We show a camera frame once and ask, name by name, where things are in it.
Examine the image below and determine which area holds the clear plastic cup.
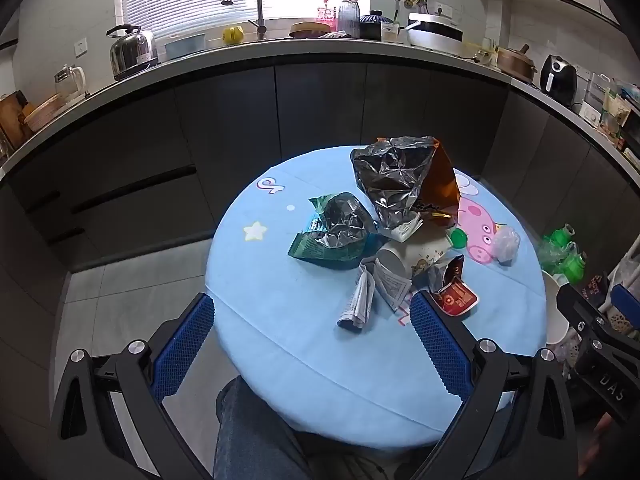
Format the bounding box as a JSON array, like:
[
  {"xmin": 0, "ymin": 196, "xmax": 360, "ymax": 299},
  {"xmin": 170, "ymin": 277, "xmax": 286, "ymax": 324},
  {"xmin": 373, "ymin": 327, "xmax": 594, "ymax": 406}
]
[{"xmin": 381, "ymin": 10, "xmax": 403, "ymax": 43}]

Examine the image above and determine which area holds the dark red foil wrapper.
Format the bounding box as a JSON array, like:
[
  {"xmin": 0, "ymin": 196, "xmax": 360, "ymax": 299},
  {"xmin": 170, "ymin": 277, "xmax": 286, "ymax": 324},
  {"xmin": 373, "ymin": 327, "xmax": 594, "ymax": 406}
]
[{"xmin": 426, "ymin": 255, "xmax": 466, "ymax": 293}]

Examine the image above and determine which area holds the green snack packet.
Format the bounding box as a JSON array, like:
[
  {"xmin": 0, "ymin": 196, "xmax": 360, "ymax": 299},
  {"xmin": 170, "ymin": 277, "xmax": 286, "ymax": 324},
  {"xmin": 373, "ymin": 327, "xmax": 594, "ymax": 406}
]
[{"xmin": 602, "ymin": 87, "xmax": 632, "ymax": 137}]

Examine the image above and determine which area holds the dark blue ceramic pot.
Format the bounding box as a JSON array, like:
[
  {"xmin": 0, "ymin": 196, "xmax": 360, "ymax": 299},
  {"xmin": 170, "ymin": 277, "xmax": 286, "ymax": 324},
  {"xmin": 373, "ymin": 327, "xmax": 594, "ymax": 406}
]
[{"xmin": 358, "ymin": 10, "xmax": 393, "ymax": 42}]

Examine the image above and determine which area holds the copper coloured pot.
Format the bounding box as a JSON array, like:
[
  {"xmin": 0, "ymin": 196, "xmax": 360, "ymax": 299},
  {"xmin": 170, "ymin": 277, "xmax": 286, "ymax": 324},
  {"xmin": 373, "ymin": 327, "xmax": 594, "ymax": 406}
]
[{"xmin": 495, "ymin": 45, "xmax": 538, "ymax": 82}]

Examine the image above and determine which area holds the person's right hand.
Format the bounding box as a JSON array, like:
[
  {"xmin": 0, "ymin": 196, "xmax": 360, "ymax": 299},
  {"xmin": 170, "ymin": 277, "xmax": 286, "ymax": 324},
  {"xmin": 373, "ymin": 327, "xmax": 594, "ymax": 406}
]
[{"xmin": 592, "ymin": 412, "xmax": 626, "ymax": 461}]

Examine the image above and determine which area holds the orange foil snack bag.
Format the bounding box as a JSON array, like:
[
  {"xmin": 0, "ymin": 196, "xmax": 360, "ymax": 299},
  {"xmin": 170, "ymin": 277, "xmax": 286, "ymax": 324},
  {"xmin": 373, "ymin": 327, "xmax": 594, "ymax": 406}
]
[{"xmin": 350, "ymin": 135, "xmax": 461, "ymax": 233}]

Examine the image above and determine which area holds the kitchen counter with dark cabinets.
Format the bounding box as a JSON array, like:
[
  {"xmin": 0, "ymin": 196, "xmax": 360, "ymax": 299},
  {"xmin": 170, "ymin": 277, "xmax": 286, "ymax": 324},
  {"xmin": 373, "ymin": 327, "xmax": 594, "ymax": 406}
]
[{"xmin": 0, "ymin": 37, "xmax": 640, "ymax": 271}]

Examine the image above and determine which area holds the green foil snack bag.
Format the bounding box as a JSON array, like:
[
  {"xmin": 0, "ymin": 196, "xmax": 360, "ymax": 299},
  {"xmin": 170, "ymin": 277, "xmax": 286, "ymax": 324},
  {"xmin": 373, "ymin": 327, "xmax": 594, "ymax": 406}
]
[{"xmin": 288, "ymin": 192, "xmax": 383, "ymax": 272}]

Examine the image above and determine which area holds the navy blue shopping bag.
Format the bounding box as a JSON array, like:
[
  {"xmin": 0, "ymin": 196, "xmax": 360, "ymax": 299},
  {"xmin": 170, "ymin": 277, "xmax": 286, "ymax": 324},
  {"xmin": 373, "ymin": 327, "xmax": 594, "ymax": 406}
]
[{"xmin": 582, "ymin": 274, "xmax": 608, "ymax": 301}]

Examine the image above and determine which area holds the pale blue basin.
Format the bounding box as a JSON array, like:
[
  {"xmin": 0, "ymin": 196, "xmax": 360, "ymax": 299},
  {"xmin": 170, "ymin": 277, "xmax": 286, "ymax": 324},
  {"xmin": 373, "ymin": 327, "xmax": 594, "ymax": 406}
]
[{"xmin": 164, "ymin": 33, "xmax": 207, "ymax": 60}]

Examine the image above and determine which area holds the white trash bin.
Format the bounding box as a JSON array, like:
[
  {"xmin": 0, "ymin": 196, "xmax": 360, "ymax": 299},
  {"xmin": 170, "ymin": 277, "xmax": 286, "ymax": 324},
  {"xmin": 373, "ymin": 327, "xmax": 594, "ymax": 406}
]
[{"xmin": 541, "ymin": 270, "xmax": 571, "ymax": 346}]

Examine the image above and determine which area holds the beige plastic basket rack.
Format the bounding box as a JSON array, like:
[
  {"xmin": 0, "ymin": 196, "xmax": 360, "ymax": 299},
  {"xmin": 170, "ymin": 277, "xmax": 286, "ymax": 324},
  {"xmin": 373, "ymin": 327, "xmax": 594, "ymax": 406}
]
[{"xmin": 597, "ymin": 255, "xmax": 640, "ymax": 333}]

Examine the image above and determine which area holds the glass jar with red lid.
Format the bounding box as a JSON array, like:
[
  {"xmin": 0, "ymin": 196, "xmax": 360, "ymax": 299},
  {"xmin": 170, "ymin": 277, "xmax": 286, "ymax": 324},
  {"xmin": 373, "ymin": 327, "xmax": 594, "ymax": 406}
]
[{"xmin": 337, "ymin": 0, "xmax": 362, "ymax": 38}]

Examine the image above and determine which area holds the round bamboo basket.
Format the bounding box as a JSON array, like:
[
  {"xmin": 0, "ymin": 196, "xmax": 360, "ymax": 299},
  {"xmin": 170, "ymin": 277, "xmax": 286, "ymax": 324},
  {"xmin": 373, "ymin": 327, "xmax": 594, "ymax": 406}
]
[{"xmin": 22, "ymin": 95, "xmax": 68, "ymax": 131}]

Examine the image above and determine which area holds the steel kitchen faucet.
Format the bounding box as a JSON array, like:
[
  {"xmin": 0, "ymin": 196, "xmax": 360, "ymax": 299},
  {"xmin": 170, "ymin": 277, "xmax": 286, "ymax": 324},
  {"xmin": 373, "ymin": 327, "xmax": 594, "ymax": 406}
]
[{"xmin": 221, "ymin": 0, "xmax": 267, "ymax": 41}]

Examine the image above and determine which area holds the blue cartoon printed tablecloth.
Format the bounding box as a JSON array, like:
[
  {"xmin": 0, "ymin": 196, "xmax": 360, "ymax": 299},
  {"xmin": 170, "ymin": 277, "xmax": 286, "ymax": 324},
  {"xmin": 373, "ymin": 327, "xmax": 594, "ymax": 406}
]
[{"xmin": 205, "ymin": 146, "xmax": 548, "ymax": 448}]

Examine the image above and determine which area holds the glass teapot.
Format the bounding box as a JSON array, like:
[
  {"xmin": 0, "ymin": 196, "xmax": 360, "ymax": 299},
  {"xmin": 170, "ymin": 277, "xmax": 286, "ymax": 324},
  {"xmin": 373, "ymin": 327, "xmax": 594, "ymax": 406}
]
[{"xmin": 54, "ymin": 64, "xmax": 88, "ymax": 101}]

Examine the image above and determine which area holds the black air fryer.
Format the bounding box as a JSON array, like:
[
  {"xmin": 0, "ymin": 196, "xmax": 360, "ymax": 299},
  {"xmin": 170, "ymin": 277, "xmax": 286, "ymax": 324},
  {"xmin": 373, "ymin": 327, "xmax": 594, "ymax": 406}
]
[{"xmin": 540, "ymin": 54, "xmax": 578, "ymax": 107}]

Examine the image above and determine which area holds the white printed paper cup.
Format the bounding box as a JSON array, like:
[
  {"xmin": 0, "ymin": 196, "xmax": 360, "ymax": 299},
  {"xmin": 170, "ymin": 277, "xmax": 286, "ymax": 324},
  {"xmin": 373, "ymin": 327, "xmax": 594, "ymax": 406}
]
[{"xmin": 375, "ymin": 236, "xmax": 455, "ymax": 293}]

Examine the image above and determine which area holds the stainless steel kettle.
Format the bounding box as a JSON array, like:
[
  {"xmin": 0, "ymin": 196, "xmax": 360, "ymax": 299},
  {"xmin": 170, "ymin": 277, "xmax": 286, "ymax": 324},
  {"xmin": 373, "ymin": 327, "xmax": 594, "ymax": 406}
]
[{"xmin": 106, "ymin": 24, "xmax": 160, "ymax": 81}]

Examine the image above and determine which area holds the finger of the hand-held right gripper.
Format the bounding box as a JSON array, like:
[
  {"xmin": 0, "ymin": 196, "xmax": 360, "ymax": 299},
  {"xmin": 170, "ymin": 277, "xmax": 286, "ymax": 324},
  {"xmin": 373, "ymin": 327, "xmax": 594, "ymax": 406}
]
[
  {"xmin": 613, "ymin": 283, "xmax": 640, "ymax": 346},
  {"xmin": 556, "ymin": 283, "xmax": 621, "ymax": 361}
]

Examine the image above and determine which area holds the wooden cutting board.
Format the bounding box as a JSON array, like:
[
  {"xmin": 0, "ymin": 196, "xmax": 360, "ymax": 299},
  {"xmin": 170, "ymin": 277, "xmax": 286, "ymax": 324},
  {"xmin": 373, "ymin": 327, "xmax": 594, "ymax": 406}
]
[{"xmin": 0, "ymin": 91, "xmax": 31, "ymax": 148}]

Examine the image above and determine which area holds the clear plastic bag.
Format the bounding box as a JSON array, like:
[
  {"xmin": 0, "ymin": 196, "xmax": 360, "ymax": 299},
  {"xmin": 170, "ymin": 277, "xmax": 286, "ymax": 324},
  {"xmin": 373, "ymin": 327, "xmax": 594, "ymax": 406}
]
[{"xmin": 537, "ymin": 232, "xmax": 571, "ymax": 276}]

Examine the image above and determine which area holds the printed paper leaflet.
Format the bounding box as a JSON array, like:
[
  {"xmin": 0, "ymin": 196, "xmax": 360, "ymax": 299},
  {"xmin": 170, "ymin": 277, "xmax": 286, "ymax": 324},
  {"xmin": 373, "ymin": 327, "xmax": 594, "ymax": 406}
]
[{"xmin": 337, "ymin": 255, "xmax": 416, "ymax": 332}]

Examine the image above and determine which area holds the round wooden bowl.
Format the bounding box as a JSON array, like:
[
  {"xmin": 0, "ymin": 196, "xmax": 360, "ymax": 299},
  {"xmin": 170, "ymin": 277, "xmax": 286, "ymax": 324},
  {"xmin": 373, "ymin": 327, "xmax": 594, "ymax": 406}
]
[{"xmin": 289, "ymin": 21, "xmax": 332, "ymax": 40}]

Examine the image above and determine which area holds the white storage box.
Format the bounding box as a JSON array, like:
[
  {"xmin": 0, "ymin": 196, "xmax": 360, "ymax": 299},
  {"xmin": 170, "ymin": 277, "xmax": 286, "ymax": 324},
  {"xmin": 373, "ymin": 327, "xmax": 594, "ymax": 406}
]
[{"xmin": 587, "ymin": 72, "xmax": 613, "ymax": 106}]

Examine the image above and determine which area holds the white electric cooker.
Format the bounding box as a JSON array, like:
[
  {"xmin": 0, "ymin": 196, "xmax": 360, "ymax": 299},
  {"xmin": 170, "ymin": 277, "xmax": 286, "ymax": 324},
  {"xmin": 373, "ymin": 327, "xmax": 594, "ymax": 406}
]
[{"xmin": 405, "ymin": 12, "xmax": 466, "ymax": 53}]

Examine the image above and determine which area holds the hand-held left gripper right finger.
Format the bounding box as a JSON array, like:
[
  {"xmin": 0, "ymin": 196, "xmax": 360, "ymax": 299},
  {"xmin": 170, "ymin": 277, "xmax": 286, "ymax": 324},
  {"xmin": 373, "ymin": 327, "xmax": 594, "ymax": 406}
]
[{"xmin": 409, "ymin": 290, "xmax": 578, "ymax": 480}]

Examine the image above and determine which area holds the person's leg in jeans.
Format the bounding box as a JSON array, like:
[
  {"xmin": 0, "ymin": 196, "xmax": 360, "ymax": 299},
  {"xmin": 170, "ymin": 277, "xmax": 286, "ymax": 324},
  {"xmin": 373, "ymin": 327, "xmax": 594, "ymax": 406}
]
[{"xmin": 214, "ymin": 377, "xmax": 321, "ymax": 480}]

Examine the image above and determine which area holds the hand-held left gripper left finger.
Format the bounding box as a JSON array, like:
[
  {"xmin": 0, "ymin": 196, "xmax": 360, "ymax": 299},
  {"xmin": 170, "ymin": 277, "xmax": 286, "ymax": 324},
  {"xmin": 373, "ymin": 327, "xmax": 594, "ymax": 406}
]
[{"xmin": 50, "ymin": 292, "xmax": 216, "ymax": 480}]

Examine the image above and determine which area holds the clear plastic wrapper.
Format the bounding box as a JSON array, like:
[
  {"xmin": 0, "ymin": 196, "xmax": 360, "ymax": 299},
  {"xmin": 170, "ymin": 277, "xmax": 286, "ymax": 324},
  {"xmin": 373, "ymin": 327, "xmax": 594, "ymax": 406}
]
[{"xmin": 490, "ymin": 225, "xmax": 521, "ymax": 263}]

